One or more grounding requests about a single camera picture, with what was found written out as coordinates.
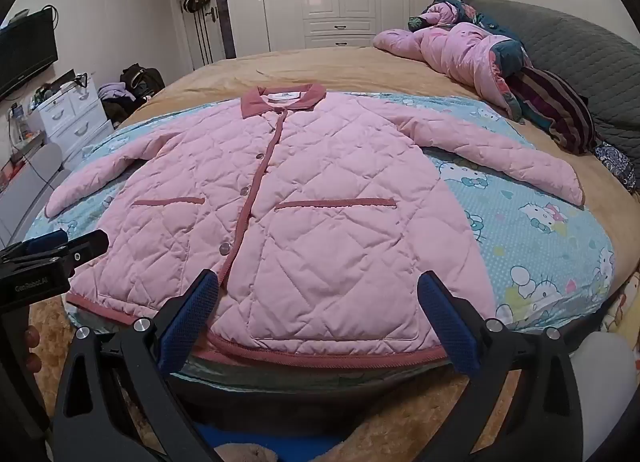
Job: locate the person's left hand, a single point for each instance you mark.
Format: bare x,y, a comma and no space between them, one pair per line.
33,338

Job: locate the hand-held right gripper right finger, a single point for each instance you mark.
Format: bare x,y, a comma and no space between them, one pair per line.
447,322

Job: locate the yellow cartoon sheet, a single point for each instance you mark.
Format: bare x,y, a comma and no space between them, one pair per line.
625,302

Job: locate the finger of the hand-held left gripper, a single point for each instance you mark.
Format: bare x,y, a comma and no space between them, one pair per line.
45,243
82,249

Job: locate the white door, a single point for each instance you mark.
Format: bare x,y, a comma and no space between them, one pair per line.
212,42

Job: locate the white drawer cabinet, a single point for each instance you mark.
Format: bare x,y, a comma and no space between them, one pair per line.
75,117

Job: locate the tan fluffy bed blanket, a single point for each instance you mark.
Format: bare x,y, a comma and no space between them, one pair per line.
350,67

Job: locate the blue cloth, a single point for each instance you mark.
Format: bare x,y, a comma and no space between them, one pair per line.
300,447

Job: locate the dark striped pillow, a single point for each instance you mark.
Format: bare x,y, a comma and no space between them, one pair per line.
550,107

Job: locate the light blue cartoon blanket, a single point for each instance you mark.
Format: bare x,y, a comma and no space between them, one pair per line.
525,242

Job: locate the pink floral quilt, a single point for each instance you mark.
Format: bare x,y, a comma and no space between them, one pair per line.
450,52

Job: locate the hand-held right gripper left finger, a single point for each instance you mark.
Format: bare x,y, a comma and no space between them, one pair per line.
192,317

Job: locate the purple clothes pile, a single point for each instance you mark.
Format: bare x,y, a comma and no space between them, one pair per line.
114,90

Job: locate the dark patterned cloth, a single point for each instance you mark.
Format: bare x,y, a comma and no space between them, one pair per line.
617,162

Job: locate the pink quilted jacket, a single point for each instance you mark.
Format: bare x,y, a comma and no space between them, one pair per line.
310,222

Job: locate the grey quilted headboard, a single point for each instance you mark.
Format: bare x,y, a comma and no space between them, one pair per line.
575,42

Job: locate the brown plush toy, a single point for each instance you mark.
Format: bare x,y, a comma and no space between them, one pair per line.
250,454

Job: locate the black television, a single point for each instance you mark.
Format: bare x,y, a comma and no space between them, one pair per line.
25,52

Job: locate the black backpack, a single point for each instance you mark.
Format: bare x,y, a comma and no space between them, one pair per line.
145,80

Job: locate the person's leg light pants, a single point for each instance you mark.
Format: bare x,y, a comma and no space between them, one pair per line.
600,382

